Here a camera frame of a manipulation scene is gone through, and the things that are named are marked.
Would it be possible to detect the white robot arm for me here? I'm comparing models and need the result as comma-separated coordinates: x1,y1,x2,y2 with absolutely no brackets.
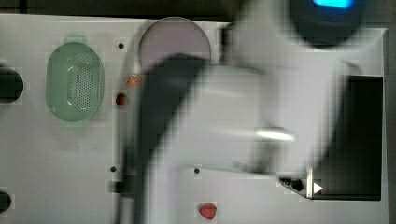
128,0,367,224

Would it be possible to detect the black toaster oven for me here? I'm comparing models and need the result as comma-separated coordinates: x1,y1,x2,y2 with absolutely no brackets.
279,76,383,201

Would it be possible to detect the orange slice toy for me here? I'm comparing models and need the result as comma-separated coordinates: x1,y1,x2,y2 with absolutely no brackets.
125,74,142,89

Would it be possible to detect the small red tomato toy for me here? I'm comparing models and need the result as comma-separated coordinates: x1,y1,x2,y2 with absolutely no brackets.
116,93,128,105

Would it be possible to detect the lilac round plate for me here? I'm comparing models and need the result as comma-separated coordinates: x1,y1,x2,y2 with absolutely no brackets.
138,17,212,70

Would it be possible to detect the red strawberry toy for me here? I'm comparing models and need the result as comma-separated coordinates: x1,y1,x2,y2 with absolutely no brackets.
198,203,217,220

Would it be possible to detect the green perforated colander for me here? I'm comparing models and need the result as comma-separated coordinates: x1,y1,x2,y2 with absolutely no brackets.
45,35,105,122

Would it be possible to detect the black round pot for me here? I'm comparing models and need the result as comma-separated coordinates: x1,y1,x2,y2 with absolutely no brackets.
0,67,24,104

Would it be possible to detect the dark round object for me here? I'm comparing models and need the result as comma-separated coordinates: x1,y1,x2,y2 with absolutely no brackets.
0,191,12,213

